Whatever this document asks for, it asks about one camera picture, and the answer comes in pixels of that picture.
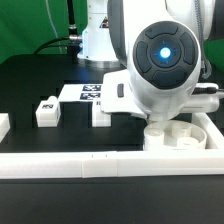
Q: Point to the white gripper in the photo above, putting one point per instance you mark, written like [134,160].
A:
[121,94]

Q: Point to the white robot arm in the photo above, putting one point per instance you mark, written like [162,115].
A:
[160,45]

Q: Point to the white marker sheet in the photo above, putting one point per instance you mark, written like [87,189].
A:
[80,92]

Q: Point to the white U-shaped fence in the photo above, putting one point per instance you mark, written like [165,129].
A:
[120,164]

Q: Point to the white fence piece left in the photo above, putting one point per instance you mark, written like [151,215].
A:
[4,125]

